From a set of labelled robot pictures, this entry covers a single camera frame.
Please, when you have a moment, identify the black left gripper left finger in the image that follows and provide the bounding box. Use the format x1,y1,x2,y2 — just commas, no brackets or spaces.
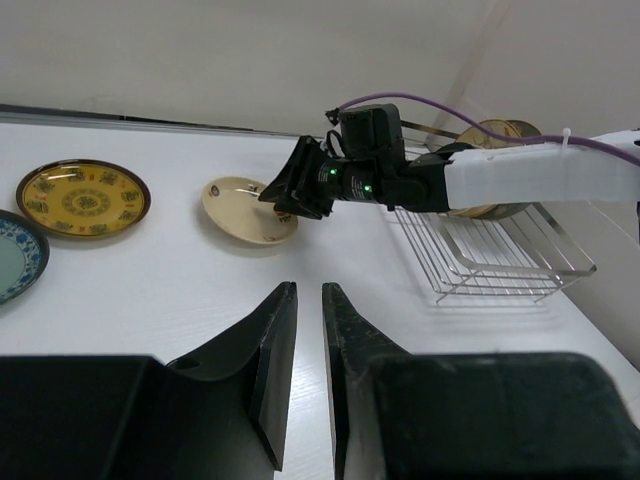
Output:
165,282,298,471

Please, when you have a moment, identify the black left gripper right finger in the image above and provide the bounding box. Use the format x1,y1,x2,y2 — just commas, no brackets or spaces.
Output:
322,282,408,479

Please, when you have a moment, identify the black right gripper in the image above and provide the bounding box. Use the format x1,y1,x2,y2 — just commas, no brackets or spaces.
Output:
258,104,448,219

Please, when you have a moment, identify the cream floral small plate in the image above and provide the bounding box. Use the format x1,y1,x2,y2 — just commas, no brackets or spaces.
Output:
201,176,298,246

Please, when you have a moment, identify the beige bird branch plate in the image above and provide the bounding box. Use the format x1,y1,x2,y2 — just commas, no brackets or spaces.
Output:
456,119,516,149

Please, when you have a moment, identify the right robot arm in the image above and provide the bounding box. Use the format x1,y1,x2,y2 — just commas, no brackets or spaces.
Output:
258,104,639,220

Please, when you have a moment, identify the yellow patterned small plate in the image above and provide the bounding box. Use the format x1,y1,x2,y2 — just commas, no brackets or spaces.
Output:
15,159,151,239

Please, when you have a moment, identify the blue white patterned plate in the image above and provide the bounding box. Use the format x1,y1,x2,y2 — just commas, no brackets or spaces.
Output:
1,210,50,304

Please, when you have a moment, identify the white wire dish rack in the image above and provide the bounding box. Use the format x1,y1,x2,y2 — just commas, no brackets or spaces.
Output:
387,203,597,305

